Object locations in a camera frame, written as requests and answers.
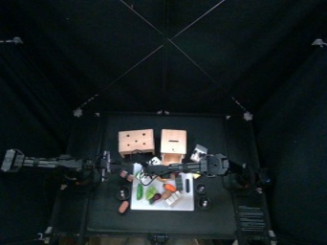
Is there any wooden drawer box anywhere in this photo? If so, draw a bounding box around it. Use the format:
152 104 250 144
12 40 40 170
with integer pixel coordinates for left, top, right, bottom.
160 128 188 166

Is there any light green toy vegetable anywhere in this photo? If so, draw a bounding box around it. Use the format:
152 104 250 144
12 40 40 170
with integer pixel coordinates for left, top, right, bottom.
146 187 160 201

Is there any small black bowl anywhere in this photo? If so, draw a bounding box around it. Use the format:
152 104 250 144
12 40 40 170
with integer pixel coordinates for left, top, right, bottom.
196 196 214 211
116 186 132 201
194 183 208 195

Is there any wooden box with round holes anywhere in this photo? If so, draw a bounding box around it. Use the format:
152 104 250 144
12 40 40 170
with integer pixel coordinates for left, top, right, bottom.
118 128 156 158

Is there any purple toy eggplant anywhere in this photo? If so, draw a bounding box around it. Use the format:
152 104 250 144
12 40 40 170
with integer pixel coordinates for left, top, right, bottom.
148 192 163 206

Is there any black and white card box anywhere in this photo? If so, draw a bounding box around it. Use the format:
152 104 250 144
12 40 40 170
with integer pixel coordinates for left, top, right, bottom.
190 144 210 164

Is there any white striped toy food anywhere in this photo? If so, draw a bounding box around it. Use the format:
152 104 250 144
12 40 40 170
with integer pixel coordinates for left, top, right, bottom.
164 191 183 207

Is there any white cutting board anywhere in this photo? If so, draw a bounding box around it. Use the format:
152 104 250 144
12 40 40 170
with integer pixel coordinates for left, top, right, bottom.
130 163 195 212

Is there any pink toy sausage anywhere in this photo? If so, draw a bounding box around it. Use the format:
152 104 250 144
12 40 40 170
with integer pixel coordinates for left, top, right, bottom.
118 200 131 214

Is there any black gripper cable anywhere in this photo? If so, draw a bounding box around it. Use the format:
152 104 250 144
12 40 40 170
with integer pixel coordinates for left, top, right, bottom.
134 170 160 188

